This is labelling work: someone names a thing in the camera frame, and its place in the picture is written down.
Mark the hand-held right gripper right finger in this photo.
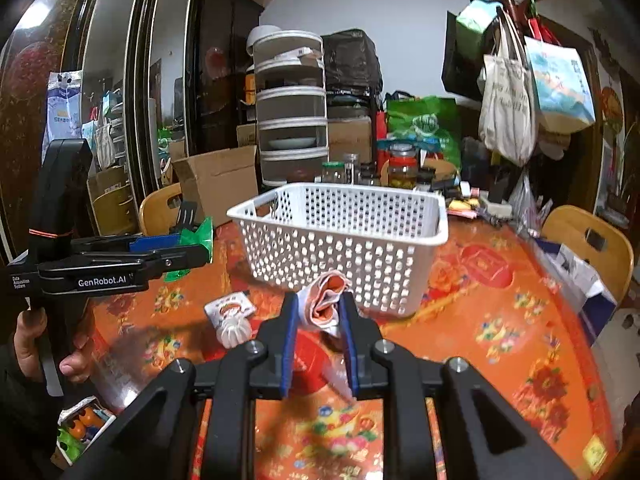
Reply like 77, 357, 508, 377
339, 292, 576, 480

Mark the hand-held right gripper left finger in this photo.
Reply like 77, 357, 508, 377
65, 292, 301, 480

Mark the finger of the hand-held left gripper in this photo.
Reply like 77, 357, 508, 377
70, 233, 208, 258
137, 249, 209, 281

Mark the green plastic packet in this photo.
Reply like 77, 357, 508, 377
164, 216, 215, 282

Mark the pink and white cloth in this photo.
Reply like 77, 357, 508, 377
297, 270, 354, 338

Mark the white plastic basket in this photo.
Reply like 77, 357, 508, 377
226, 183, 450, 317

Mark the person's left forearm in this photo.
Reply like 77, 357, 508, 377
0, 345, 63, 478

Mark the person's left hand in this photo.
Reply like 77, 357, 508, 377
13, 309, 91, 377

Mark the wooden chair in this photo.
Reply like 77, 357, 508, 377
139, 182, 184, 237
541, 204, 635, 307

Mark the white ribbed puff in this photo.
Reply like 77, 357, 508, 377
218, 317, 252, 350

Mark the white packet with red print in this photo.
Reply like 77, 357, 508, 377
204, 294, 257, 324

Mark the open cardboard box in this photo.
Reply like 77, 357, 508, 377
171, 145, 260, 230

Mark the dark wooden wardrobe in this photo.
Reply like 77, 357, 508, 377
0, 0, 265, 263

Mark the orange floral tablecloth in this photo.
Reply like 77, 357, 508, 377
90, 220, 618, 480

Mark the colourful toy box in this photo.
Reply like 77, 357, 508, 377
56, 396, 117, 467

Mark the white tiered storage rack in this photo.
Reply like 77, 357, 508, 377
251, 29, 330, 192

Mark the glass jar with red lid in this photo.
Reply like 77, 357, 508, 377
386, 143, 419, 190

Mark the brown cardboard box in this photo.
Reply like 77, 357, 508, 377
327, 116, 374, 164

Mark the clear plastic bag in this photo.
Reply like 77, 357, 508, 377
509, 169, 543, 233

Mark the white bowl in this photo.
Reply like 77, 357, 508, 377
246, 24, 282, 57

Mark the blue and white carton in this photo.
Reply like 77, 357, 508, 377
533, 238, 619, 347

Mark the green shopping bag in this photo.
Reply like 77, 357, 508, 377
386, 95, 463, 167

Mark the black plastic bag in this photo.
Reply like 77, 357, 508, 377
321, 29, 384, 97

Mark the white canvas tote bag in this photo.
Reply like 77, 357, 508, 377
477, 10, 537, 166

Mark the black hanging bag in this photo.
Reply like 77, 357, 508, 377
441, 10, 496, 102

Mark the blue and white paper bag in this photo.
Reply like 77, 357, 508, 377
523, 35, 597, 134

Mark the teal box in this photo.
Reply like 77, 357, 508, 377
456, 0, 502, 42

